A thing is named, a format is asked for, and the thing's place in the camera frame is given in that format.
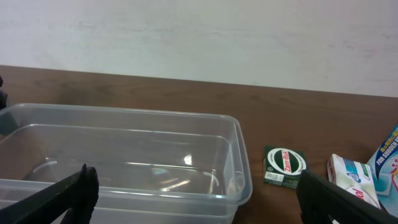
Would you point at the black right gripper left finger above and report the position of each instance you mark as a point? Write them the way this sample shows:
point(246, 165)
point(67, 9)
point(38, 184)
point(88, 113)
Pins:
point(74, 197)

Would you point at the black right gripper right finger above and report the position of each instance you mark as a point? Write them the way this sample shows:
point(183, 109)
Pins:
point(324, 202)

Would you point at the clear plastic container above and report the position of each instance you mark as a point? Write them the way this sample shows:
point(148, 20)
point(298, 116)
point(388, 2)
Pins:
point(153, 166)

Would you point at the white Panadol box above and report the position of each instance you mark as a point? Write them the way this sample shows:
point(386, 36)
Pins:
point(354, 177)

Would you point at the blue Kool Fever box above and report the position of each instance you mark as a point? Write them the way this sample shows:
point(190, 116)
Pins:
point(383, 166)

